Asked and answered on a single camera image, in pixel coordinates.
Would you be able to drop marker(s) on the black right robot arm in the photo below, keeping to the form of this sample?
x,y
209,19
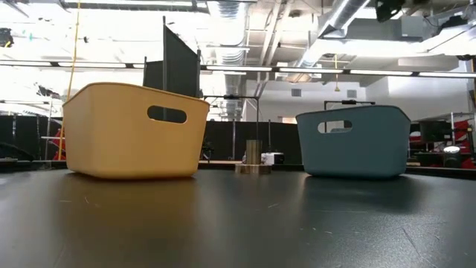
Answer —
x,y
388,9

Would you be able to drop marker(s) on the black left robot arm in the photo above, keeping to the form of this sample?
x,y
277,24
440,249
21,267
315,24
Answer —
x,y
5,37

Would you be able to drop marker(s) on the brass cylinder weight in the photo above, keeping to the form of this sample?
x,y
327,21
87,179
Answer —
x,y
253,152

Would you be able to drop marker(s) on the white box device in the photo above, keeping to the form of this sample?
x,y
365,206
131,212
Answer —
x,y
271,158

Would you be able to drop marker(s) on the long ceiling light strip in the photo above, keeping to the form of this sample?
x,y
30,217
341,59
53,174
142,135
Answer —
x,y
310,70
381,72
446,74
238,69

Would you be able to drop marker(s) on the dark partition panel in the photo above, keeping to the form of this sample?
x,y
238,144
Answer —
x,y
180,67

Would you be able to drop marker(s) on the yellow hanging pendant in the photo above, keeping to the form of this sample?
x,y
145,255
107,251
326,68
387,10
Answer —
x,y
336,87

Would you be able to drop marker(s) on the blue plastic bin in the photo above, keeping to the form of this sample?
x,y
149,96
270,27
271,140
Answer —
x,y
357,152

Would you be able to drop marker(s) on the yellow plastic bin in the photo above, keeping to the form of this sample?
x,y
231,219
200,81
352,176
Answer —
x,y
111,141

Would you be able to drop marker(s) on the red object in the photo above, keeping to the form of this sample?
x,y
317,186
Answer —
x,y
59,145

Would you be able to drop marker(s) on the round white lamp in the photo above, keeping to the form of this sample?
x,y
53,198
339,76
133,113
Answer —
x,y
451,149

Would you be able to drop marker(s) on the red equipment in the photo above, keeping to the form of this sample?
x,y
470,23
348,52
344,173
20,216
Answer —
x,y
463,134

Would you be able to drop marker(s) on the black metal stand frame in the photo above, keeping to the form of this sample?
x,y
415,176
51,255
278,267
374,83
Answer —
x,y
349,102
232,97

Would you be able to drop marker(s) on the silver ventilation duct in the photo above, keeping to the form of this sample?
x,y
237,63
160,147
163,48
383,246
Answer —
x,y
334,26

